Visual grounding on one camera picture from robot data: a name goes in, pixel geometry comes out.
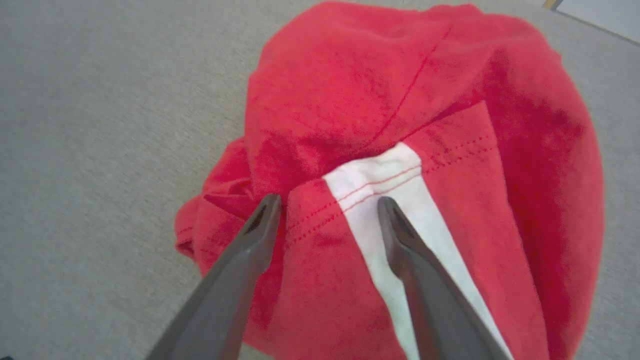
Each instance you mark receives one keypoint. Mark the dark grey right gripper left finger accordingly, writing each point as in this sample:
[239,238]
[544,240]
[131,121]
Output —
[225,300]

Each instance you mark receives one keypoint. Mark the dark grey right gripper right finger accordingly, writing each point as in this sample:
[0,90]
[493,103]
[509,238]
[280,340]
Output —
[440,315]

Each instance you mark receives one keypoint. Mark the red garment with white band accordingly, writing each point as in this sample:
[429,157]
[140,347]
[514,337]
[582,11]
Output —
[375,75]

